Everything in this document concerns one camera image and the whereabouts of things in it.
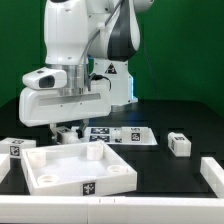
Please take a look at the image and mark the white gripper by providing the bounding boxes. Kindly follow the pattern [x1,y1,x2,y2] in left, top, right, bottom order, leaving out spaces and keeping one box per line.
[19,79,111,141]

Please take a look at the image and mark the white square table top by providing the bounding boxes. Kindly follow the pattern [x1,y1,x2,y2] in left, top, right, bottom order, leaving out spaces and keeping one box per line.
[21,141,137,196]

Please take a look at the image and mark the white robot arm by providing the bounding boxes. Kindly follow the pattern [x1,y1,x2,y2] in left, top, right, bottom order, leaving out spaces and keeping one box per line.
[19,0,155,135]

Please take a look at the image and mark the white marker sheet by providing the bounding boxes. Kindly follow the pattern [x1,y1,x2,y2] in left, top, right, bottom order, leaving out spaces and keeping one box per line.
[81,127,157,145]

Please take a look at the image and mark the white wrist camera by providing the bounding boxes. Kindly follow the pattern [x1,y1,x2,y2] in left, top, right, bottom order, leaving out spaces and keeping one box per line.
[22,67,67,90]

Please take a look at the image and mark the white left fence rail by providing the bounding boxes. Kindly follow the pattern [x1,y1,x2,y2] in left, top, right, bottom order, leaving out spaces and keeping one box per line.
[0,154,10,183]

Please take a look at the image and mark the white front fence rail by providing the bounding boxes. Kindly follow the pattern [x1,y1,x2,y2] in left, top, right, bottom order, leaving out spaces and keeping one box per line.
[0,196,224,224]

